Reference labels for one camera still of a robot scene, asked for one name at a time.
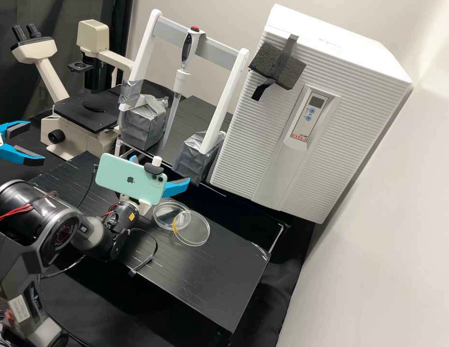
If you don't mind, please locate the pipette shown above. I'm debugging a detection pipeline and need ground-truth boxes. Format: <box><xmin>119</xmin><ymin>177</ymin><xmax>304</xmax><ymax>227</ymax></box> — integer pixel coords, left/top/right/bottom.
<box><xmin>162</xmin><ymin>26</ymin><xmax>206</xmax><ymax>149</ymax></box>

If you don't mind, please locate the black cable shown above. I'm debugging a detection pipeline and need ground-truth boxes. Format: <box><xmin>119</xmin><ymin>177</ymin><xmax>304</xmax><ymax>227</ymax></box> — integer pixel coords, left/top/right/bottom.
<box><xmin>73</xmin><ymin>170</ymin><xmax>99</xmax><ymax>213</ymax></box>
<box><xmin>40</xmin><ymin>231</ymin><xmax>159</xmax><ymax>280</ymax></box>

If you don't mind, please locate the incubator door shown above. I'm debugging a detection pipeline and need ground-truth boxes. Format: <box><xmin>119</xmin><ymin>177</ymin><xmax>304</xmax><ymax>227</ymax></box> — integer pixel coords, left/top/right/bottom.
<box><xmin>206</xmin><ymin>28</ymin><xmax>413</xmax><ymax>226</ymax></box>

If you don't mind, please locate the petri dish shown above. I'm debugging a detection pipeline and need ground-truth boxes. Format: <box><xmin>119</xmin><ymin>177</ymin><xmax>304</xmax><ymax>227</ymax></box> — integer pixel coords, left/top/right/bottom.
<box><xmin>152</xmin><ymin>198</ymin><xmax>192</xmax><ymax>229</ymax></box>

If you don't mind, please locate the right wrist camera phone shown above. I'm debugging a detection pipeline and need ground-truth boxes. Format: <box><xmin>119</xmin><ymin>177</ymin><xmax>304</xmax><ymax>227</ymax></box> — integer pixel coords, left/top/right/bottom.
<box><xmin>95</xmin><ymin>152</ymin><xmax>169</xmax><ymax>214</ymax></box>

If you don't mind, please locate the black platform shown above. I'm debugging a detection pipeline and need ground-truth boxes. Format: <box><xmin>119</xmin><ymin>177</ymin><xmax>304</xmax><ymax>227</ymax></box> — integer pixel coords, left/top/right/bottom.
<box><xmin>37</xmin><ymin>153</ymin><xmax>272</xmax><ymax>335</ymax></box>
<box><xmin>188</xmin><ymin>173</ymin><xmax>292</xmax><ymax>256</ymax></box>
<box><xmin>70</xmin><ymin>79</ymin><xmax>234</xmax><ymax>174</ymax></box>

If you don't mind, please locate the grey taped block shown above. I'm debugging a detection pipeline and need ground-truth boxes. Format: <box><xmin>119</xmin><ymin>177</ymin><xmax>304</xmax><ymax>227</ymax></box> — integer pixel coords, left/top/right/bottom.
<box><xmin>117</xmin><ymin>79</ymin><xmax>170</xmax><ymax>151</ymax></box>
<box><xmin>172</xmin><ymin>131</ymin><xmax>227</xmax><ymax>187</ymax></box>

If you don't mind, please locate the white pipette stand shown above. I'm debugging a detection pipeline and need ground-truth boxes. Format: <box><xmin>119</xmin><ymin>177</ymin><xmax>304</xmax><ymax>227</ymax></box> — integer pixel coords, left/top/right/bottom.
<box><xmin>114</xmin><ymin>9</ymin><xmax>251</xmax><ymax>157</ymax></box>

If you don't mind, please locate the cream microscope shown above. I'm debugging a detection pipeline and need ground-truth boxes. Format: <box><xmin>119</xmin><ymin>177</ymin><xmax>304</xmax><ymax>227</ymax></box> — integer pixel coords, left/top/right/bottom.
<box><xmin>10</xmin><ymin>19</ymin><xmax>136</xmax><ymax>162</ymax></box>

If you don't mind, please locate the white incubator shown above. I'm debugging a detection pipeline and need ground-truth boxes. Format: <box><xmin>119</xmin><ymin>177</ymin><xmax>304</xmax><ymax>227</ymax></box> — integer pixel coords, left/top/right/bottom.
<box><xmin>262</xmin><ymin>3</ymin><xmax>415</xmax><ymax>226</ymax></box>

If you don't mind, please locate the petri dish lid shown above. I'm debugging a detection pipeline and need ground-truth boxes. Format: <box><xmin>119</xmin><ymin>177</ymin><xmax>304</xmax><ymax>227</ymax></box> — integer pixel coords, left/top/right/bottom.
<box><xmin>172</xmin><ymin>210</ymin><xmax>211</xmax><ymax>248</ymax></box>

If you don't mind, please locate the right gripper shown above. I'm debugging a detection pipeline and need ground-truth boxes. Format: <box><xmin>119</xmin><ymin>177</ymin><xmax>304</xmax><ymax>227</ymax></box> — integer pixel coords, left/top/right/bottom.
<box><xmin>119</xmin><ymin>154</ymin><xmax>191</xmax><ymax>218</ymax></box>

